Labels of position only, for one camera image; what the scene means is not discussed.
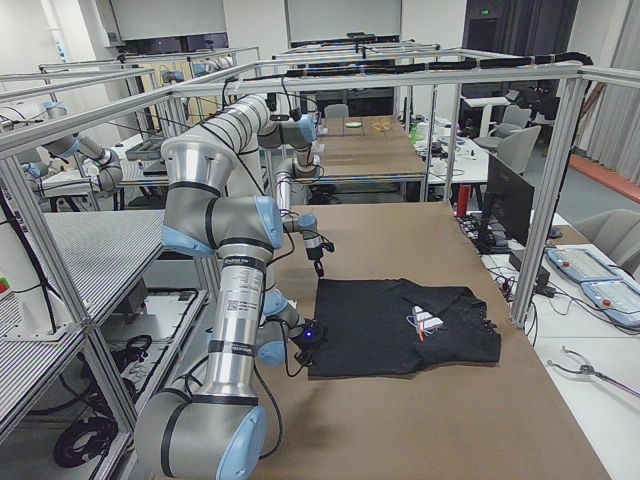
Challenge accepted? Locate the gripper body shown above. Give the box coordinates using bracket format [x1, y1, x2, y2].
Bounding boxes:
[304, 235, 335, 265]
[291, 322, 328, 367]

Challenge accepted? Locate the black t-shirt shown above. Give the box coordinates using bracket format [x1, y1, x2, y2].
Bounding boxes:
[308, 279, 501, 378]

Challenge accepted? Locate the black Huawei monitor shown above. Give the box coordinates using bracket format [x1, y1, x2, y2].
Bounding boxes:
[476, 155, 534, 254]

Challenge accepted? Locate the aluminium frame post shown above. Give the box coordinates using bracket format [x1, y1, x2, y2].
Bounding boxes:
[511, 76, 588, 329]

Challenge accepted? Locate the reacher grabber tool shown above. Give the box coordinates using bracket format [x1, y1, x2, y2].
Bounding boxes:
[546, 346, 640, 398]

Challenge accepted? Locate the teach pendant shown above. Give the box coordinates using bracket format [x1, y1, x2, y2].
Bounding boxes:
[580, 279, 639, 328]
[546, 249, 623, 283]

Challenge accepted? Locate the striped work table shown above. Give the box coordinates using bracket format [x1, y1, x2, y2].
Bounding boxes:
[0, 207, 169, 351]

